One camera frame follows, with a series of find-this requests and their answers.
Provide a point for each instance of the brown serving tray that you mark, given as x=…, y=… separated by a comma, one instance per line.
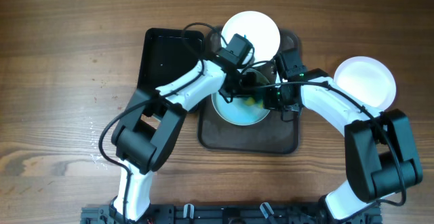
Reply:
x=277, y=133

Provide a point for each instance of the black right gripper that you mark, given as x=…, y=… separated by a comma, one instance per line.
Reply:
x=269, y=102

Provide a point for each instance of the white plate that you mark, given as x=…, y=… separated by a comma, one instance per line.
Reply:
x=259, y=29
x=237, y=112
x=368, y=80

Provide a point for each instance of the black water tray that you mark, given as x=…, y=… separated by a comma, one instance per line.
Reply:
x=165, y=57

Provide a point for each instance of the white plate front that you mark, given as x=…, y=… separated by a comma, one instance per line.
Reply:
x=368, y=80

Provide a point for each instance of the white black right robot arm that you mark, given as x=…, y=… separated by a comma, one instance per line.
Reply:
x=381, y=157

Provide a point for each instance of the white plate back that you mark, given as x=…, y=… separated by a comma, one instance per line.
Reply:
x=259, y=29

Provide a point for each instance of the yellow green sponge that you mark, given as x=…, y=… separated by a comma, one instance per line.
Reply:
x=254, y=101

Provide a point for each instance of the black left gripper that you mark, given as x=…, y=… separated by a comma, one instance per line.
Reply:
x=244, y=93

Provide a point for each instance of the black mounting rail base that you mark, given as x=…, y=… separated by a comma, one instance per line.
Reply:
x=308, y=212

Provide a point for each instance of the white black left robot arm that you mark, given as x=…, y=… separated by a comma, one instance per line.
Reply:
x=146, y=132

